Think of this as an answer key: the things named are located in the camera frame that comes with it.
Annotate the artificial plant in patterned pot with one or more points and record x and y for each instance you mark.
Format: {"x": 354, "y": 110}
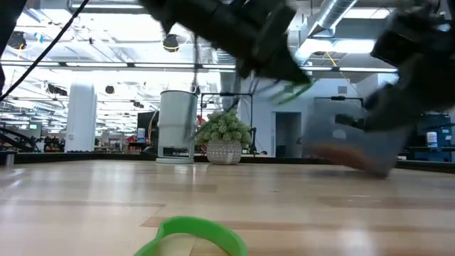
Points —
{"x": 224, "y": 151}

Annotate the long LED light bar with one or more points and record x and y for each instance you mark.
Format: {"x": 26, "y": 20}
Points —
{"x": 106, "y": 64}

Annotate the white building pillar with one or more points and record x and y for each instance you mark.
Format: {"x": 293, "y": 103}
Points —
{"x": 81, "y": 117}

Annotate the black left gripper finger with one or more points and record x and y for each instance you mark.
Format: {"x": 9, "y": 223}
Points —
{"x": 288, "y": 69}

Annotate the silver spiral air duct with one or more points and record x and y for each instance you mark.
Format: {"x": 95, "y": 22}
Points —
{"x": 227, "y": 89}
{"x": 332, "y": 14}

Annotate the dark background shelving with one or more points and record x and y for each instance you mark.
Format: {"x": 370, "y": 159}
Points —
{"x": 446, "y": 138}

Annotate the grey translucent plastic bin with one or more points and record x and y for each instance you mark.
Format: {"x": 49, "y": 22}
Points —
{"x": 355, "y": 142}

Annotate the black background robot arm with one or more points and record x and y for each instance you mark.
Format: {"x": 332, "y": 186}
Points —
{"x": 21, "y": 140}

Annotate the green exit sign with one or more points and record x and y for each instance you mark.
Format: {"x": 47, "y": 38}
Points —
{"x": 33, "y": 126}

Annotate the black ceiling-hung device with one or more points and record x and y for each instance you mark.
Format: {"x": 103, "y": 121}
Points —
{"x": 171, "y": 42}
{"x": 16, "y": 40}

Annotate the grey wall vent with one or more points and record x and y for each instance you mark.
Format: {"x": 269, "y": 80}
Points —
{"x": 342, "y": 90}

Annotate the white bottle with blue label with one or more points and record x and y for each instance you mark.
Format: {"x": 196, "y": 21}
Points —
{"x": 141, "y": 136}

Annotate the small red background object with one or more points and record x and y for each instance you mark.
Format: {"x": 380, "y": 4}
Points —
{"x": 201, "y": 120}

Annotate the tall white insulated tumbler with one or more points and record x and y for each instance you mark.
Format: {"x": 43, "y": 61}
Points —
{"x": 176, "y": 121}

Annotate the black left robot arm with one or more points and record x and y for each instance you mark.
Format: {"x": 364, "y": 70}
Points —
{"x": 185, "y": 14}

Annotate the dark doorway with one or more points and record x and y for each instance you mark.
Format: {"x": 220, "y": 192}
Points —
{"x": 288, "y": 135}

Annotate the green rubber band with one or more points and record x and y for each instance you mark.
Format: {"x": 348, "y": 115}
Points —
{"x": 199, "y": 227}
{"x": 295, "y": 93}

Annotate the white plastic bottle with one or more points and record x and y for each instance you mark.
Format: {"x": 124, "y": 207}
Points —
{"x": 432, "y": 139}

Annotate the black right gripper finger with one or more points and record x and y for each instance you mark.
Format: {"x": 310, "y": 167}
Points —
{"x": 391, "y": 110}

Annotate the black aluminium table frame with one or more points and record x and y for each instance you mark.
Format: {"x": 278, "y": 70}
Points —
{"x": 106, "y": 157}

